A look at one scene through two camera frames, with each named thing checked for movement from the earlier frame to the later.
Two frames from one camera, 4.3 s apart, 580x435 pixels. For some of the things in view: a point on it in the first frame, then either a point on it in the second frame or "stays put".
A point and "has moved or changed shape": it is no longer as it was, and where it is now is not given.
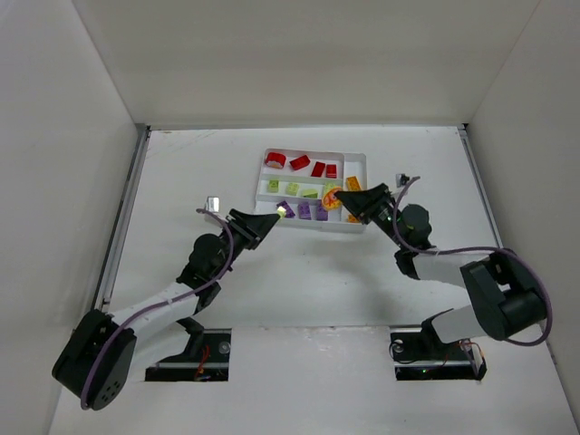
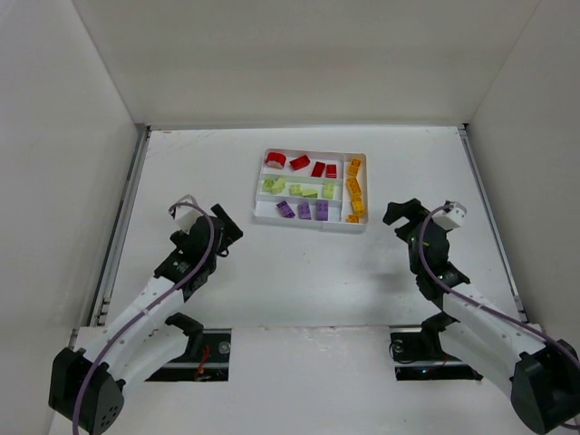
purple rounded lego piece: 322,214 stays put
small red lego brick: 332,170 stays put
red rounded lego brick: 275,159 stays put
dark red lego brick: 300,162 stays put
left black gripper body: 245,229 to 225,225
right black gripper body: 377,207 to 409,218
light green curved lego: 274,186 has moved or changed shape
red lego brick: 318,169 stays put
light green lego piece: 328,187 stays put
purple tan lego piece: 304,211 stays put
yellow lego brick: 352,184 stays put
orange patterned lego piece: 329,200 to 352,170
